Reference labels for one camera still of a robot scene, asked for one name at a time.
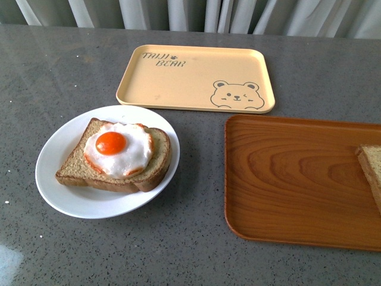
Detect white round plate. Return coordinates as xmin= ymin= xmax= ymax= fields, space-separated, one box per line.
xmin=35 ymin=105 xmax=180 ymax=219

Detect brown bread slice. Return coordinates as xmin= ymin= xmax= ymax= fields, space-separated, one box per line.
xmin=355 ymin=145 xmax=381 ymax=212
xmin=55 ymin=118 xmax=172 ymax=193

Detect fried egg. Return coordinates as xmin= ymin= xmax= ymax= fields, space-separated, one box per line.
xmin=84 ymin=123 xmax=154 ymax=179

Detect yellow bear tray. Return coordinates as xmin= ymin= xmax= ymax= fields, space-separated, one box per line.
xmin=116 ymin=45 xmax=276 ymax=114

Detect brown wooden tray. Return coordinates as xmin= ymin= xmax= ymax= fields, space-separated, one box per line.
xmin=224 ymin=114 xmax=380 ymax=251

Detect grey white curtain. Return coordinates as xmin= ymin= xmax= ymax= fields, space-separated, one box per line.
xmin=1 ymin=0 xmax=380 ymax=39

